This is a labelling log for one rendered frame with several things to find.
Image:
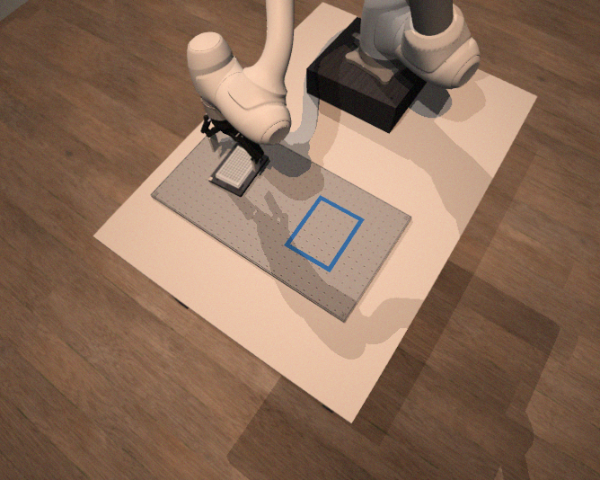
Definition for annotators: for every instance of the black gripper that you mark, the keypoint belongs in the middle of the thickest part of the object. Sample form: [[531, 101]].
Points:
[[254, 150]]

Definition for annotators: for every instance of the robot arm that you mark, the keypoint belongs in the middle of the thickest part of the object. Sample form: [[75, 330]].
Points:
[[435, 40]]

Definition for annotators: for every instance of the blue rectangular tape outline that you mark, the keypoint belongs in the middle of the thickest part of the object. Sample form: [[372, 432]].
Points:
[[341, 250]]

